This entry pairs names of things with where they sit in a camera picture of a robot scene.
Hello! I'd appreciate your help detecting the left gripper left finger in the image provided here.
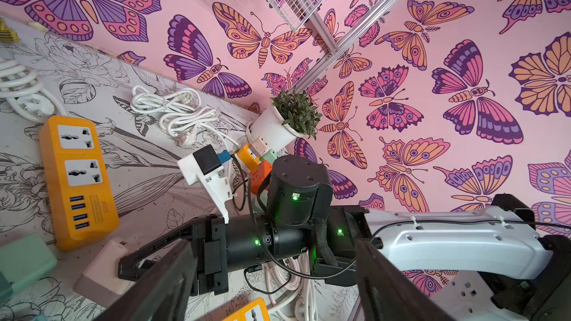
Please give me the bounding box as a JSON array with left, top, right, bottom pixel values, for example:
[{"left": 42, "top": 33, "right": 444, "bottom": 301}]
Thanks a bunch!
[{"left": 97, "top": 240, "right": 198, "bottom": 320}]

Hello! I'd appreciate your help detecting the orange cube socket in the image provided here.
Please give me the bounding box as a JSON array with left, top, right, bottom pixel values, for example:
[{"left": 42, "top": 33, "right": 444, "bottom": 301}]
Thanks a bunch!
[{"left": 250, "top": 160, "right": 272, "bottom": 194}]

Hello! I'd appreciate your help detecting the yellow black work glove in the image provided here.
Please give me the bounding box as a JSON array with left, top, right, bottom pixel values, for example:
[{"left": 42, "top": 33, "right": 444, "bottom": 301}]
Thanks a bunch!
[{"left": 0, "top": 18, "right": 20, "bottom": 43}]

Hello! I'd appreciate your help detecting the pink usb charger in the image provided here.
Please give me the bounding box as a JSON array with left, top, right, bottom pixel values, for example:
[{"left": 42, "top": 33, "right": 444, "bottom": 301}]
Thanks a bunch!
[{"left": 73, "top": 239, "right": 133, "bottom": 309}]

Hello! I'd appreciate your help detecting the white cable coil left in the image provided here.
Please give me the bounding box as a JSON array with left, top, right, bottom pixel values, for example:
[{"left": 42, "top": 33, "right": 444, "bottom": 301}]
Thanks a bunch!
[{"left": 0, "top": 57, "right": 68, "bottom": 124}]

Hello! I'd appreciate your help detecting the pink charger on right strip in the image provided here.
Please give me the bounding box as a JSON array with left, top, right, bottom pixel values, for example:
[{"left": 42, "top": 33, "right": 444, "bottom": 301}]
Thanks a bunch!
[{"left": 250, "top": 137, "right": 269, "bottom": 157}]

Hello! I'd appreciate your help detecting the white cable bundle back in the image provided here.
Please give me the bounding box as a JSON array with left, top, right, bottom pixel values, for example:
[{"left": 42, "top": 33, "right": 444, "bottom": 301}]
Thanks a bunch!
[{"left": 128, "top": 84, "right": 242, "bottom": 149}]

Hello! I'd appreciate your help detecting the aluminium frame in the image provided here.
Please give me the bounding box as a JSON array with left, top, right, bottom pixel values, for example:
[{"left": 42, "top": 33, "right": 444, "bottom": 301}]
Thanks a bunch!
[{"left": 291, "top": 0, "right": 398, "bottom": 93}]

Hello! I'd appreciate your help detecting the potted green plant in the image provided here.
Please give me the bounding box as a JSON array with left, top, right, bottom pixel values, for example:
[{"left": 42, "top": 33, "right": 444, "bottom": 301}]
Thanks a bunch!
[{"left": 246, "top": 92, "right": 322, "bottom": 152}]

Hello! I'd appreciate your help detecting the green usb charger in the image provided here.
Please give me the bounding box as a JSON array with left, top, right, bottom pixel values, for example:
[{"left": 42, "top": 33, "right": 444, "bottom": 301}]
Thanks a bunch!
[{"left": 1, "top": 234, "right": 57, "bottom": 303}]

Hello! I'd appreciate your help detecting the green charger on right strip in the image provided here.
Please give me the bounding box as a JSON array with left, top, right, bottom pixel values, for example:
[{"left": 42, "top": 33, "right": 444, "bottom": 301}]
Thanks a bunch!
[{"left": 261, "top": 149, "right": 279, "bottom": 165}]

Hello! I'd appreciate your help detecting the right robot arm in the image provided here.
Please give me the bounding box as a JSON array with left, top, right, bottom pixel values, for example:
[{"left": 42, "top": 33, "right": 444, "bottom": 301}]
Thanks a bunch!
[{"left": 117, "top": 155, "right": 570, "bottom": 320}]

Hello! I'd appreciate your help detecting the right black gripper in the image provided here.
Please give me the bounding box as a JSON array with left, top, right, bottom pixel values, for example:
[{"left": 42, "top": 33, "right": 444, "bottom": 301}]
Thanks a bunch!
[{"left": 117, "top": 214, "right": 312, "bottom": 296}]

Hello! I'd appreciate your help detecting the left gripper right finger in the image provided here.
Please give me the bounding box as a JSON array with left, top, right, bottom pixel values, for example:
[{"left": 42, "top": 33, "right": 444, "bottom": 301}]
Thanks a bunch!
[{"left": 355, "top": 240, "right": 452, "bottom": 321}]

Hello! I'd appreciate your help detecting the yellow power strip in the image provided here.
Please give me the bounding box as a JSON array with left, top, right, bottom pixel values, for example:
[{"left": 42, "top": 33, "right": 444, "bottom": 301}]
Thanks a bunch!
[
  {"left": 38, "top": 115, "right": 120, "bottom": 251},
  {"left": 236, "top": 144, "right": 260, "bottom": 172},
  {"left": 224, "top": 298, "right": 271, "bottom": 321}
]

